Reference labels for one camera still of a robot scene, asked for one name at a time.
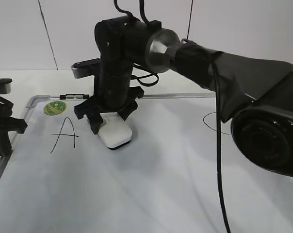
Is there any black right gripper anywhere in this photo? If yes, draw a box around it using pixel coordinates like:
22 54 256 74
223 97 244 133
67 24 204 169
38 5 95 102
74 71 144 134

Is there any round green magnet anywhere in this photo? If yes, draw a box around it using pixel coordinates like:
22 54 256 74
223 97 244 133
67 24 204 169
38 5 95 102
43 100 67 116

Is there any white whiteboard eraser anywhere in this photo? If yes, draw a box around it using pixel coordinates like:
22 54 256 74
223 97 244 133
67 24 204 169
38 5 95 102
98 114 132 150

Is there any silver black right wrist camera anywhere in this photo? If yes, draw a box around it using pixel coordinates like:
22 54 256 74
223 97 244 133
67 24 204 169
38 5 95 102
71 58 100 79

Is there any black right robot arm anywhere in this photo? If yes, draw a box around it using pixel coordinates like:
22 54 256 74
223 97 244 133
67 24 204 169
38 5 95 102
71 16 293 177

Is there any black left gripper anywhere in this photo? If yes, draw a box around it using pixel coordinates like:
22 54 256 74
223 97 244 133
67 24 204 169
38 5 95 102
0 96 28 155

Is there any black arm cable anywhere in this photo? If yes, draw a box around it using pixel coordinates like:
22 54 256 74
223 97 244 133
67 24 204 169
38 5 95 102
114 0 233 233

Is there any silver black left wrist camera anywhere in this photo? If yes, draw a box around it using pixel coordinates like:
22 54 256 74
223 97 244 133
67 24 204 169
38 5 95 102
0 78 13 95

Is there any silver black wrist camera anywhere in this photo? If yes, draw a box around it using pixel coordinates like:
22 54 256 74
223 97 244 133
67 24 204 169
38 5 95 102
71 58 100 79
0 78 13 95

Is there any white aluminium-framed whiteboard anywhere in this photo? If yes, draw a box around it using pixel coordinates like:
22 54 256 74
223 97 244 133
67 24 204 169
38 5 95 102
0 92 293 233

